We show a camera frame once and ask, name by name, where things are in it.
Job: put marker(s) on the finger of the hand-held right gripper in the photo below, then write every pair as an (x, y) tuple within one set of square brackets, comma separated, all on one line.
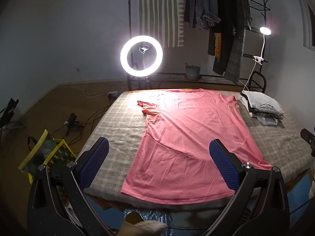
[(307, 135)]

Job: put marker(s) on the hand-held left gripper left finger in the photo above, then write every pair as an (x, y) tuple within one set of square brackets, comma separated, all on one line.
[(94, 162)]

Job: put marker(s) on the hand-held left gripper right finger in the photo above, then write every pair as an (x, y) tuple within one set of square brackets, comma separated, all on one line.
[(224, 162)]

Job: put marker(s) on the pink t-shirt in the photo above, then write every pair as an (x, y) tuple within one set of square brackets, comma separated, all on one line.
[(187, 140)]

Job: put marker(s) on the stack of folded clothes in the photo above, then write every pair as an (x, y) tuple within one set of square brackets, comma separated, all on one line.
[(263, 103)]

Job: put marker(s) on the black metal clothes rack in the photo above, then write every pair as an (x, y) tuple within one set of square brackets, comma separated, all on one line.
[(172, 78)]

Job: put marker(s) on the beige plaid blanket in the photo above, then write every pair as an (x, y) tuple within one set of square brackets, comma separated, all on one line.
[(118, 127)]

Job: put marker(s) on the yellow shopping bag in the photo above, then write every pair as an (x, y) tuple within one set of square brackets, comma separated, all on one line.
[(32, 152)]

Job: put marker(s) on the black metal chair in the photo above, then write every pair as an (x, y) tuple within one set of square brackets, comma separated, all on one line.
[(263, 78)]

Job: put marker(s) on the clear plastic sheet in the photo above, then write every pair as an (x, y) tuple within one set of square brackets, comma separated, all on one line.
[(147, 215)]

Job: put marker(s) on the tan furry object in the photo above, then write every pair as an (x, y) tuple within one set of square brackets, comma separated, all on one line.
[(147, 227)]

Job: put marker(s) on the potted plant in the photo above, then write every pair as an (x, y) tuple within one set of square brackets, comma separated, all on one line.
[(192, 73)]

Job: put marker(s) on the grey plaid coat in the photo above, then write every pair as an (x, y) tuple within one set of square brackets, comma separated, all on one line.
[(233, 54)]

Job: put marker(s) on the white clip lamp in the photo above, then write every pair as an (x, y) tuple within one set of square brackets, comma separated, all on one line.
[(265, 30)]

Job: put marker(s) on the yellow patterned garment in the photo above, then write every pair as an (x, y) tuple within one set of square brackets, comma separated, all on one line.
[(217, 45)]

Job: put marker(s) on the dark hanging garment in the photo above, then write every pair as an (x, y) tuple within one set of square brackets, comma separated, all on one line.
[(211, 44)]

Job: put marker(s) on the phone holder clamp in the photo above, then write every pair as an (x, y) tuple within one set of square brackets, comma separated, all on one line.
[(144, 49)]

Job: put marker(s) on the denim jacket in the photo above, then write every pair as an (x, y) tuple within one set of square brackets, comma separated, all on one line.
[(201, 2)]

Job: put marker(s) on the striped wall hanging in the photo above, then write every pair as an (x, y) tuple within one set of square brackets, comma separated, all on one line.
[(157, 17)]

